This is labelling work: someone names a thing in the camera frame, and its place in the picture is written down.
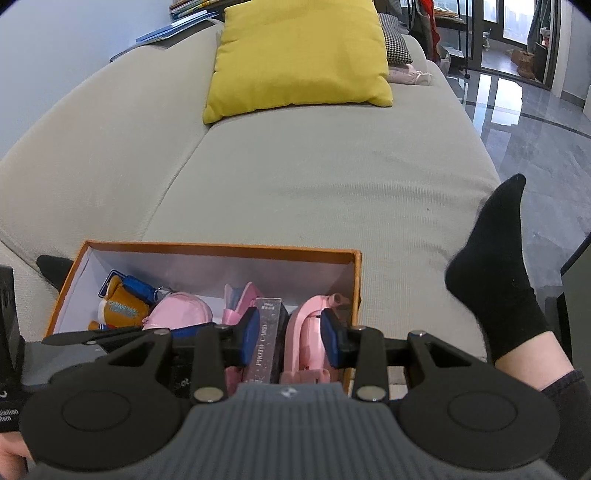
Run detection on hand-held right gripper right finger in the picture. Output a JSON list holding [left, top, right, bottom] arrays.
[[320, 308, 496, 403]]

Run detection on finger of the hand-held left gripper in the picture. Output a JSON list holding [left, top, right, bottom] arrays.
[[42, 329, 172, 348]]

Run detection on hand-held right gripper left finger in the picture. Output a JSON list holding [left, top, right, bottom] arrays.
[[95, 307, 262, 403]]

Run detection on dark card box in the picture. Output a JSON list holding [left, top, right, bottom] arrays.
[[245, 298, 290, 387]]

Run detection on pink folding device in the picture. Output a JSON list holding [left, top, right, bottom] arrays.
[[279, 293, 352, 385]]

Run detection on pink wallet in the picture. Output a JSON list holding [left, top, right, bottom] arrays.
[[223, 282, 262, 326]]

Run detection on brown orange plush toy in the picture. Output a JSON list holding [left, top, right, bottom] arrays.
[[88, 276, 151, 331]]

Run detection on blue coin pouch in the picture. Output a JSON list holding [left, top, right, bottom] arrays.
[[122, 275, 156, 306]]

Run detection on pink pouch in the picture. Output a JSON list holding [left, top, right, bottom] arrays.
[[142, 292, 213, 331]]

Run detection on orange cardboard box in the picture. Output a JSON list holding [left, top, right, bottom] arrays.
[[44, 240, 363, 385]]

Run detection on person's left hand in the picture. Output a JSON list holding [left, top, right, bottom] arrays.
[[0, 433, 34, 479]]

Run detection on person's left leg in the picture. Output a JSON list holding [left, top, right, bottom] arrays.
[[36, 255, 75, 292]]

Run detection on person's leg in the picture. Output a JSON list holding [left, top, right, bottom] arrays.
[[444, 174, 591, 480], [36, 255, 75, 292]]

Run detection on beige sofa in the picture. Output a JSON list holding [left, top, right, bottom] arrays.
[[0, 18, 502, 371]]

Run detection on person's right leg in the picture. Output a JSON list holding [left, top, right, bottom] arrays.
[[444, 174, 591, 480]]

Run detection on white side table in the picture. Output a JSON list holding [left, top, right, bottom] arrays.
[[545, 254, 591, 371]]

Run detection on pink cloth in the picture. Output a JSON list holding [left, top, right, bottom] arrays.
[[387, 64, 435, 86]]

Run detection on yellow pillow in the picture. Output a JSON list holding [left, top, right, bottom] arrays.
[[202, 0, 394, 125]]

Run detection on houndstooth pillow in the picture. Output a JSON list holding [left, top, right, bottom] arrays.
[[378, 13, 414, 66]]

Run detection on blue books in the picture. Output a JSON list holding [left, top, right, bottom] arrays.
[[110, 11, 219, 62]]

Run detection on black cart rack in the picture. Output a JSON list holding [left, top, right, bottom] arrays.
[[409, 0, 484, 80]]

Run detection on red cloth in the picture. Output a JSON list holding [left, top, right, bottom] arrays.
[[420, 0, 440, 43]]

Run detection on brown bag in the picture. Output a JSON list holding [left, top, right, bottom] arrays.
[[510, 48, 537, 80]]

